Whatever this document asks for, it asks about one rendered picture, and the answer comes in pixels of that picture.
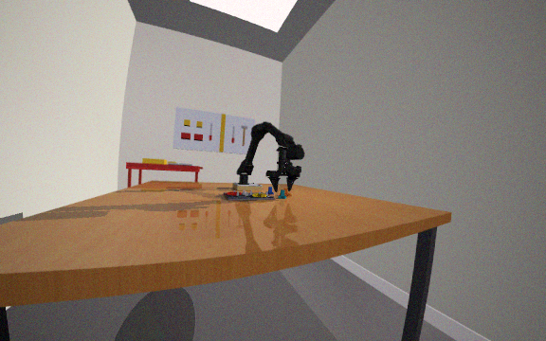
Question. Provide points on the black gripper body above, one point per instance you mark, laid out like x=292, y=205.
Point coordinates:
x=278, y=173

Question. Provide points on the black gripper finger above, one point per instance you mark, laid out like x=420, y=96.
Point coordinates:
x=274, y=182
x=290, y=182

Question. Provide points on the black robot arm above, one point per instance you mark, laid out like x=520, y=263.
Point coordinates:
x=294, y=152

